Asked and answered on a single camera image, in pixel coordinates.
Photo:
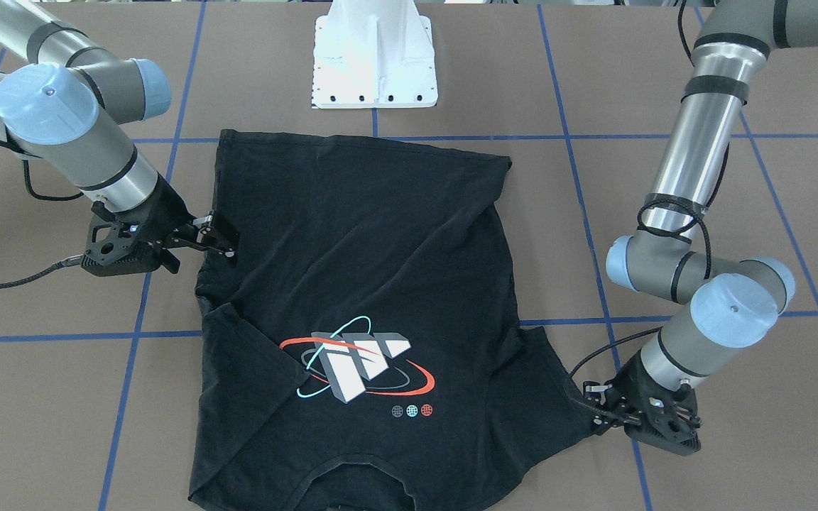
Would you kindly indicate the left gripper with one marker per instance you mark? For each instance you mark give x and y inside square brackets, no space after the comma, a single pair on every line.
[634,380]

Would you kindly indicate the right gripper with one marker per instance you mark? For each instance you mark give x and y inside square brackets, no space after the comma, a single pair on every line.
[162,211]

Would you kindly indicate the black graphic t-shirt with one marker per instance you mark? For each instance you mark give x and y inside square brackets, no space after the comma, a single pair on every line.
[364,352]

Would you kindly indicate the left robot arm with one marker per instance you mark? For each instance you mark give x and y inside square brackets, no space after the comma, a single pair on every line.
[726,305]

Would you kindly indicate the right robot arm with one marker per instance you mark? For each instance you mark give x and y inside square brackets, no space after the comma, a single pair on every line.
[67,106]

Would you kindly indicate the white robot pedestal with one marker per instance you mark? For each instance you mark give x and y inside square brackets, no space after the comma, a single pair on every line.
[373,54]

